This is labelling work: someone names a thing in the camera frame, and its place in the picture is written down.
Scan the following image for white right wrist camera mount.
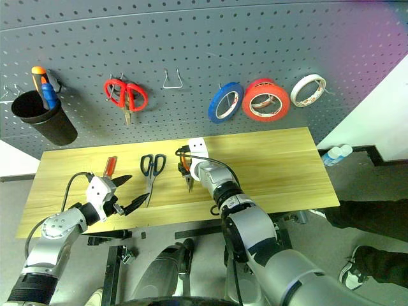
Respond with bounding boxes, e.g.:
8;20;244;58
187;137;210;159

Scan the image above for orange black handled screwdriver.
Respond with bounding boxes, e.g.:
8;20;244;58
31;66;50;109

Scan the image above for dark blue handled scissors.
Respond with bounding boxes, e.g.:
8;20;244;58
140;154;168;208

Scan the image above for black trouser leg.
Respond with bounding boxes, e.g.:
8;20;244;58
324;198;408;244
352;244;408;288

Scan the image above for blue handled screwdriver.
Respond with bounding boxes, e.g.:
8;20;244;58
40;82;59;111

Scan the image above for black rounded torso rim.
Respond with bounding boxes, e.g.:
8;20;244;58
116;295;246;306

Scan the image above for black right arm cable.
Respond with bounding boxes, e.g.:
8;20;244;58
175;149;244;306

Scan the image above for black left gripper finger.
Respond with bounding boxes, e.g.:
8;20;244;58
122;193;151;217
112;174;133;193

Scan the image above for orange black handled pliers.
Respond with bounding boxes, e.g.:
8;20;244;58
176;149;195;194

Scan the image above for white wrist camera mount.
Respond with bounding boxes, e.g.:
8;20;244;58
187;137;210;159
85;176;117;222

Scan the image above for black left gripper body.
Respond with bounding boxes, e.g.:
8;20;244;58
103;180;126;221

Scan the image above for grey robot left leg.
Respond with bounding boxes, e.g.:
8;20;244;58
130;237;196;306

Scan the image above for grey table corner bracket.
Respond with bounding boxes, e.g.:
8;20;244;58
285;211;309;226

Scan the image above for red tape roll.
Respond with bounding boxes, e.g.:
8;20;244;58
242;78;291;123

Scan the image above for white tape roll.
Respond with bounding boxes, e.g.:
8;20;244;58
289;73;327;108

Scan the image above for black metal table frame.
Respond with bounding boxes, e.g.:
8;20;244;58
87;212;309;306

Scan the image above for black plastic cup holder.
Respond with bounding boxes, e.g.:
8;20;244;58
11;90;78;147

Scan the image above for white black sneaker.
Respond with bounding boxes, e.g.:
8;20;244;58
338;256;371;291
308;208;330;221

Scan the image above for grey perforated metal pegboard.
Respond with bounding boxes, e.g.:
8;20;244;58
0;0;408;162

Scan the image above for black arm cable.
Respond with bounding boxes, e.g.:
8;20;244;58
175;149;244;306
24;171;95;259

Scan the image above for small silver table caster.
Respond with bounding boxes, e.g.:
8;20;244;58
122;250;139;266

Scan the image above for blue tape roll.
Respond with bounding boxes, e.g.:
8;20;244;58
207;82;245;124

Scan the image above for red clear handled screwdriver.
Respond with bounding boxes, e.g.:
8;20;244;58
101;156;119;181

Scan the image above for red handled scissors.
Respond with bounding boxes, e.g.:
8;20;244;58
103;78;149;127

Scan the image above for grey robot leg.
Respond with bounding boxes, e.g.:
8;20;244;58
222;245;267;306
130;237;196;306

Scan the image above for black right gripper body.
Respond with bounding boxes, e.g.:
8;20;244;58
177;145;193;168

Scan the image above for silver wire loop hook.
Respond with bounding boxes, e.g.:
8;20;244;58
162;68;184;89

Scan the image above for bare silver wire hook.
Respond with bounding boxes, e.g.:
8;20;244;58
0;84;20;105

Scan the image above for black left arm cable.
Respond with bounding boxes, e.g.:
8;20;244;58
24;171;95;259

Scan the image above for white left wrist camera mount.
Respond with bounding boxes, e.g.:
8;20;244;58
85;176;117;222

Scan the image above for grey robot right leg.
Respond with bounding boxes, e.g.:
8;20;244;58
222;245;267;306

